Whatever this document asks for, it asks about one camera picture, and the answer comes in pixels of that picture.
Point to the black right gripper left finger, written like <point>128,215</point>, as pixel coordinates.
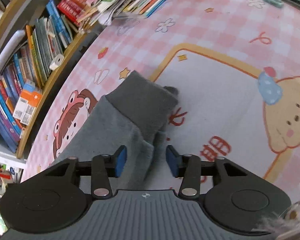
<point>104,167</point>

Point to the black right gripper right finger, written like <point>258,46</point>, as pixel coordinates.
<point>187,167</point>

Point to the grey sweatpants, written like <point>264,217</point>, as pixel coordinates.
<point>135,115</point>

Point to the orange white box lower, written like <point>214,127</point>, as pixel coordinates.
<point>32,106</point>

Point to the orange white box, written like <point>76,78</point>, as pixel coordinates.
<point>32,106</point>
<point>24,99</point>

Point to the orange white box upper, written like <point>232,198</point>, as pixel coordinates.
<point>24,99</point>

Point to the row of colourful books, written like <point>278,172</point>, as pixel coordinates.
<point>50,36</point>

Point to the white charger block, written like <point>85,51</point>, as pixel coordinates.
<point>56,62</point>

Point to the pink checkered table mat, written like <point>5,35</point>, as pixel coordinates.
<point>236,65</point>

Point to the wooden white bookshelf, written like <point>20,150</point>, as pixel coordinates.
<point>16,15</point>

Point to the rolled white paper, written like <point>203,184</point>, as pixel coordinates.
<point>10,47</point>

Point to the red thick dictionary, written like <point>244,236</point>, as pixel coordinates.
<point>70,9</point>

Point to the teal eraser case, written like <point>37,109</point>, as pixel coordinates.
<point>275,3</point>

